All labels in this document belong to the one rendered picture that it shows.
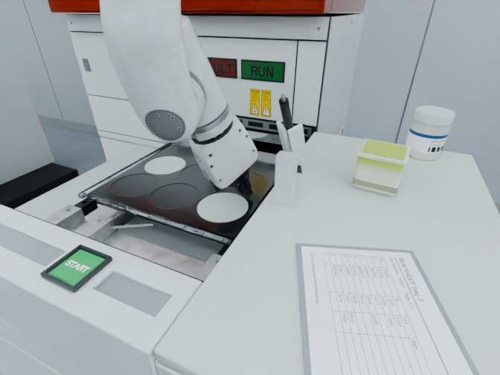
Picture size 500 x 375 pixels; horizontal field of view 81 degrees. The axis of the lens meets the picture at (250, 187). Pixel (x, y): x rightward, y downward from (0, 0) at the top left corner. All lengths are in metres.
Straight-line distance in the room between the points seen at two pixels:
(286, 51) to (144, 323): 0.63
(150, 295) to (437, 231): 0.39
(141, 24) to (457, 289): 0.43
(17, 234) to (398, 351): 0.50
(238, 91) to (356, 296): 0.62
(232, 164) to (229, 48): 0.39
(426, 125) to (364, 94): 1.60
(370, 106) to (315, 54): 1.57
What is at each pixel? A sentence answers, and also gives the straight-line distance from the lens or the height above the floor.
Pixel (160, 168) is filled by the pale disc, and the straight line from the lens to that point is 0.75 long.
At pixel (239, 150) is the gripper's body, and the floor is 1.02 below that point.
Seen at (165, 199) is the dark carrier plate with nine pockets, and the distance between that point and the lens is 0.63.
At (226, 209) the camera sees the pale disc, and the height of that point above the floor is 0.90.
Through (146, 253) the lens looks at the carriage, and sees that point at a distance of 0.54.
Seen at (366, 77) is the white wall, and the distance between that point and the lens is 2.25.
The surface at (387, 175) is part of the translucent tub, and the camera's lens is 0.52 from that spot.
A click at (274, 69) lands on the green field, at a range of 0.78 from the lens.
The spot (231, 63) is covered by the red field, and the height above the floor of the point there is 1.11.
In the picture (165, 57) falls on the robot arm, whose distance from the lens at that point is 0.33.
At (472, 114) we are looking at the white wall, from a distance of 2.34.
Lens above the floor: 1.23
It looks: 31 degrees down
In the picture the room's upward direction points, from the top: straight up
